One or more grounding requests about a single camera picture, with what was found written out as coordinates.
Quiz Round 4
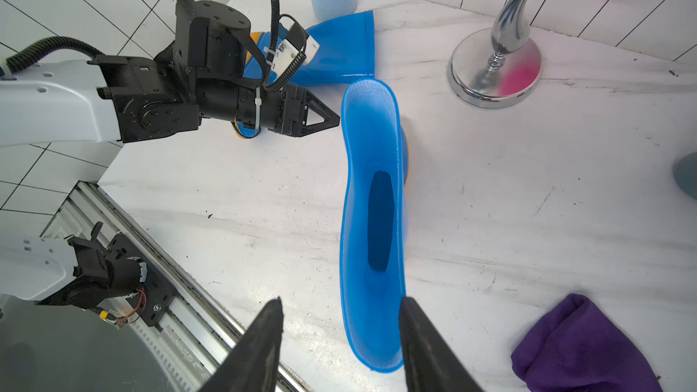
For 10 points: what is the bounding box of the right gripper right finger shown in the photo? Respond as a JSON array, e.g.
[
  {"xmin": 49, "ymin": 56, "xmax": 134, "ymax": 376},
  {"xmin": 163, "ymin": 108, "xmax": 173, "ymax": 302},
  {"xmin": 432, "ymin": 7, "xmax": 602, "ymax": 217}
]
[{"xmin": 399, "ymin": 296, "xmax": 483, "ymax": 392}]

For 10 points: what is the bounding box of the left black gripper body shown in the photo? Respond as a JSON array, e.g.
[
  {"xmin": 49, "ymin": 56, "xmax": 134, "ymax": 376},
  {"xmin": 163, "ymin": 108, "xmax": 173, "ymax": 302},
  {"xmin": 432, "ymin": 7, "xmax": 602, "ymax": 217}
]
[{"xmin": 154, "ymin": 0, "xmax": 297, "ymax": 137}]

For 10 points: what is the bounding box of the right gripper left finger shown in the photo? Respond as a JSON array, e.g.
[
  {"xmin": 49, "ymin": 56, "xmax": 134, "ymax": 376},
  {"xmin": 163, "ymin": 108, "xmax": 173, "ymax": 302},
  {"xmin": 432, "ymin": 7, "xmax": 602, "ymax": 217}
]
[{"xmin": 199, "ymin": 298, "xmax": 284, "ymax": 392}]

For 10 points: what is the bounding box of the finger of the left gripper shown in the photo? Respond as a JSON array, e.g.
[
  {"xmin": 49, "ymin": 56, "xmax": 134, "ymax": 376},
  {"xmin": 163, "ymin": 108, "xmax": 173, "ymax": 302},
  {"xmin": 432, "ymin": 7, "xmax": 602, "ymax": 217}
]
[{"xmin": 290, "ymin": 89, "xmax": 341, "ymax": 137}]

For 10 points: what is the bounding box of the blue rubber boot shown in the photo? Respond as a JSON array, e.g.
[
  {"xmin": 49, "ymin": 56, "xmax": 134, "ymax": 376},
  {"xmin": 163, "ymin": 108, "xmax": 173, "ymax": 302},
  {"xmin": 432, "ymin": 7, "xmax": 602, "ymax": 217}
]
[
  {"xmin": 339, "ymin": 79, "xmax": 409, "ymax": 373},
  {"xmin": 232, "ymin": 11, "xmax": 375, "ymax": 139}
]

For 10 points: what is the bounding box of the purple cloth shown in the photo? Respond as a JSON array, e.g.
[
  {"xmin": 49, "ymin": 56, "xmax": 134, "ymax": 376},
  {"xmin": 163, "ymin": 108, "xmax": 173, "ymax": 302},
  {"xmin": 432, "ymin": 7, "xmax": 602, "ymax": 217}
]
[{"xmin": 511, "ymin": 294, "xmax": 662, "ymax": 391}]

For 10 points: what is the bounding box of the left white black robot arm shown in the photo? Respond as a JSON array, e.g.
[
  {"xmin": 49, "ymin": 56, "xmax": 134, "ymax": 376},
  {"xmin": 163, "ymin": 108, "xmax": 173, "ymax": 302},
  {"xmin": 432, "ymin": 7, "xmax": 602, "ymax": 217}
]
[{"xmin": 1, "ymin": 0, "xmax": 341, "ymax": 146}]

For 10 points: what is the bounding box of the chrome glass holder stand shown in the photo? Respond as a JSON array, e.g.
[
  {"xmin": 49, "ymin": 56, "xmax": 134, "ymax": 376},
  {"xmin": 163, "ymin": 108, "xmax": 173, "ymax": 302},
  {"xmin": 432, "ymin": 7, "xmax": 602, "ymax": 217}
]
[{"xmin": 447, "ymin": 0, "xmax": 543, "ymax": 109}]

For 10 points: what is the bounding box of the grey-teal cup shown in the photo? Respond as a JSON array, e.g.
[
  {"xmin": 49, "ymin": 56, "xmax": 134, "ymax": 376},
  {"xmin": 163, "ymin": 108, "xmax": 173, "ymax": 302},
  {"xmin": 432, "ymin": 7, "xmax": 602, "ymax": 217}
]
[{"xmin": 673, "ymin": 152, "xmax": 697, "ymax": 200}]

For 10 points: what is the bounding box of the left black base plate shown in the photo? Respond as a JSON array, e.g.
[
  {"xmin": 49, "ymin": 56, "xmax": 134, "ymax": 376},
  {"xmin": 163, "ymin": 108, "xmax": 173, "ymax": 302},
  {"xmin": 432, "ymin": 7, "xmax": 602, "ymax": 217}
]
[{"xmin": 37, "ymin": 222, "xmax": 178, "ymax": 327}]

